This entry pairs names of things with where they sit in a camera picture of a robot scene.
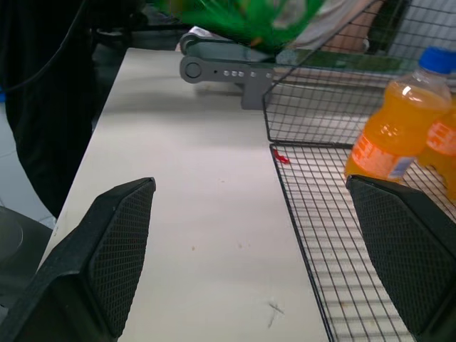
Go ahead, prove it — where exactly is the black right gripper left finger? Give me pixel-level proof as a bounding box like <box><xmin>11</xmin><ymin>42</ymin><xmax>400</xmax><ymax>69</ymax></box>
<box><xmin>0</xmin><ymin>177</ymin><xmax>157</xmax><ymax>342</ymax></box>

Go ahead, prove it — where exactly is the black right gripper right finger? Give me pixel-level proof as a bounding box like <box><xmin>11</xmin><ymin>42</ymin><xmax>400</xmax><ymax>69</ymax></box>
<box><xmin>346</xmin><ymin>174</ymin><xmax>456</xmax><ymax>342</ymax></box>

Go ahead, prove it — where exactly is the grey conveyor belt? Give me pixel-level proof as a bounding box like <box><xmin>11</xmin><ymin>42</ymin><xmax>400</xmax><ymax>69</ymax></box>
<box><xmin>179</xmin><ymin>31</ymin><xmax>314</xmax><ymax>110</ymax></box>

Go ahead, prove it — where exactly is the grey round base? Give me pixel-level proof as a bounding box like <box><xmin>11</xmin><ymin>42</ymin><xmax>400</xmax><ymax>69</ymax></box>
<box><xmin>0</xmin><ymin>205</ymin><xmax>53</xmax><ymax>307</ymax></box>

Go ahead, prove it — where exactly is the orange soda bottle blue cap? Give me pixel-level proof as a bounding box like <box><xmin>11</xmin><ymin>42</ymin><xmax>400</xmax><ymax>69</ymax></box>
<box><xmin>343</xmin><ymin>46</ymin><xmax>456</xmax><ymax>183</ymax></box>

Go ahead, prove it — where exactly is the person in grey shirt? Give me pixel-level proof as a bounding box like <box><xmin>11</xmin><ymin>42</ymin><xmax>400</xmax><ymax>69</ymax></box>
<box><xmin>274</xmin><ymin>0</ymin><xmax>385</xmax><ymax>54</ymax></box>

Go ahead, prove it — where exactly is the green snack bag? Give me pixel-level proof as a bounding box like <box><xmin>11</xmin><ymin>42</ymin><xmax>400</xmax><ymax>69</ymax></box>
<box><xmin>151</xmin><ymin>0</ymin><xmax>327</xmax><ymax>54</ymax></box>

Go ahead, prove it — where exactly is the black wire rack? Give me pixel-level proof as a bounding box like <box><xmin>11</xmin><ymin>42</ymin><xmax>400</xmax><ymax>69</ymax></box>
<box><xmin>262</xmin><ymin>0</ymin><xmax>456</xmax><ymax>342</ymax></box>

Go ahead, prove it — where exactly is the black cable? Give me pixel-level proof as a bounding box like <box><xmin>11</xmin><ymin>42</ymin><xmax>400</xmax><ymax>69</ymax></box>
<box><xmin>0</xmin><ymin>0</ymin><xmax>90</xmax><ymax>94</ymax></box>

